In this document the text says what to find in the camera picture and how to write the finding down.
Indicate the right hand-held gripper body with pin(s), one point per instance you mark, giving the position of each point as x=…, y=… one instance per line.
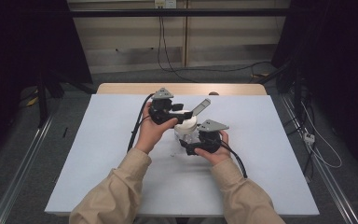
x=213, y=125

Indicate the white power strip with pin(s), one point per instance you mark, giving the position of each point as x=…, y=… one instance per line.
x=309, y=138

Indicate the person's left hand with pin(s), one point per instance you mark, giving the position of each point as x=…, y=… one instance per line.
x=150, y=133

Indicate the clear plastic jar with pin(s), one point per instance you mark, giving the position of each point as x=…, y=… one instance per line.
x=188, y=137

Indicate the wooden table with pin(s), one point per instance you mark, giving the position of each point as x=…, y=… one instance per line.
x=121, y=88

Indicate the dark round table grommet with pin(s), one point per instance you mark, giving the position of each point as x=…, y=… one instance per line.
x=213, y=93

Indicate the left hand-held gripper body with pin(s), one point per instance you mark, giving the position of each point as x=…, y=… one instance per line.
x=163, y=109

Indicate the small black floor object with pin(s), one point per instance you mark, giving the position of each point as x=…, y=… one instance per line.
x=64, y=132

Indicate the yellow floor tape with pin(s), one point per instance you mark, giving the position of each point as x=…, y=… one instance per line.
x=32, y=100

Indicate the person's right hand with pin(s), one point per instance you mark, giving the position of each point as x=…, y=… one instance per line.
x=217, y=155

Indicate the white wall socket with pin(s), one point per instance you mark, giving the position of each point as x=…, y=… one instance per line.
x=165, y=3

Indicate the aluminium floor rail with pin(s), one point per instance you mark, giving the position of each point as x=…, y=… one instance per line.
x=21, y=168
x=329, y=180

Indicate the white board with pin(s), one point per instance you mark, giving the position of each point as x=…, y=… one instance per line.
x=261, y=140

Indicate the black metal stand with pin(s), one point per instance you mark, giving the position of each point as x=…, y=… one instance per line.
x=42, y=102

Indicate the black curtain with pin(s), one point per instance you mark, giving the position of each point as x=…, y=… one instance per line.
x=18, y=46
x=338, y=62

